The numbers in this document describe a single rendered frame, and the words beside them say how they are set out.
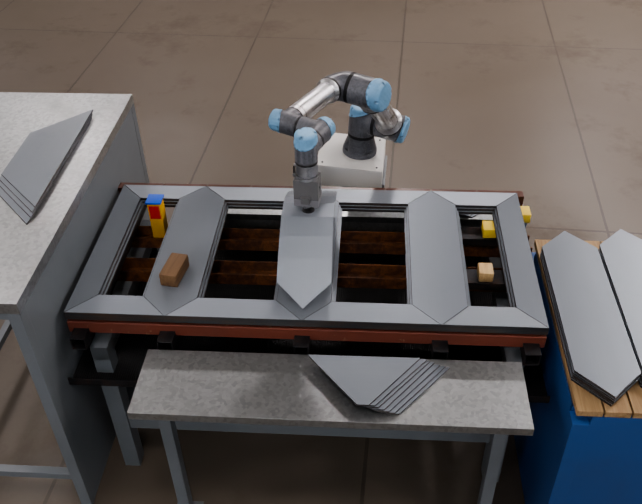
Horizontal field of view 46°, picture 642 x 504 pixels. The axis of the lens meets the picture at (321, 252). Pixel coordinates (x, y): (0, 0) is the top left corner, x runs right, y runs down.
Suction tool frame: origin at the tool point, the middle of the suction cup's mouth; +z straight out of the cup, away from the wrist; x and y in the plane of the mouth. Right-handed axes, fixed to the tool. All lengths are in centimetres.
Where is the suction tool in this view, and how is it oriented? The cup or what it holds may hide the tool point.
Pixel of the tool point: (308, 212)
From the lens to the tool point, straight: 258.8
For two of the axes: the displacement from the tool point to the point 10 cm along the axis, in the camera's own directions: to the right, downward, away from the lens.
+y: 9.8, 1.0, -1.5
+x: 1.8, -6.3, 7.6
